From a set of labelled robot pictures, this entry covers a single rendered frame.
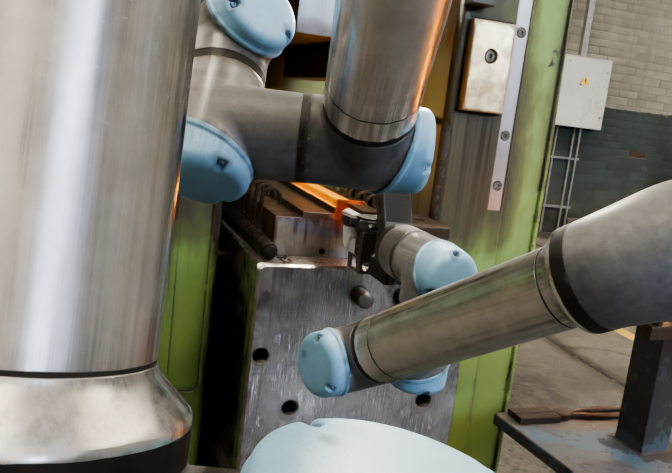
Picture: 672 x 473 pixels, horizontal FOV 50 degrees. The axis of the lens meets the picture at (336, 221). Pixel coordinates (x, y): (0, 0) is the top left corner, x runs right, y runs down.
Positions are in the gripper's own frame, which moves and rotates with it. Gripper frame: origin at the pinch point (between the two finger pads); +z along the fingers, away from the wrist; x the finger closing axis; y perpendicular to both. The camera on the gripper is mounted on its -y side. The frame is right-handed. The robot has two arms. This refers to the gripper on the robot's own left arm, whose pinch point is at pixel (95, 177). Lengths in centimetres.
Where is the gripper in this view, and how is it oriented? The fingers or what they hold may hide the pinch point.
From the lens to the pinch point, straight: 89.8
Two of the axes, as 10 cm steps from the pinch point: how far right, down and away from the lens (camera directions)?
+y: -2.4, -9.5, 2.1
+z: -6.5, 3.2, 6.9
